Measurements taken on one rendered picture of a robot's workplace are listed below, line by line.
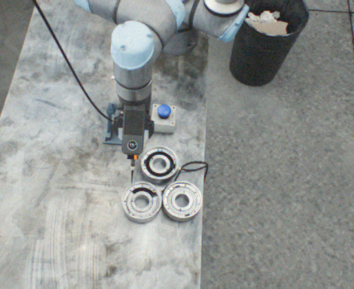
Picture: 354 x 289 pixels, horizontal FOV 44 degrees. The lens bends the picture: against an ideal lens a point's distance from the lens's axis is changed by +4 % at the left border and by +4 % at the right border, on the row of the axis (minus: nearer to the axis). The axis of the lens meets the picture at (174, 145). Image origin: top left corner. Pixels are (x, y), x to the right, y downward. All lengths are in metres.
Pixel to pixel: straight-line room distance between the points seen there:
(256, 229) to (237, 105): 0.70
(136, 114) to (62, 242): 0.42
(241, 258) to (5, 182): 1.14
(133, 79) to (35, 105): 0.59
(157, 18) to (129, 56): 0.11
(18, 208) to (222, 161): 1.21
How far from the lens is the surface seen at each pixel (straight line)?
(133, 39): 0.77
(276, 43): 2.17
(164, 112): 1.21
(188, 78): 1.39
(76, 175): 1.21
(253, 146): 2.23
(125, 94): 0.85
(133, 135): 0.89
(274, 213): 2.10
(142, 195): 1.14
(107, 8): 0.88
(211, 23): 1.30
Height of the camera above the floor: 1.88
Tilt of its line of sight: 60 degrees down
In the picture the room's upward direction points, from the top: 8 degrees clockwise
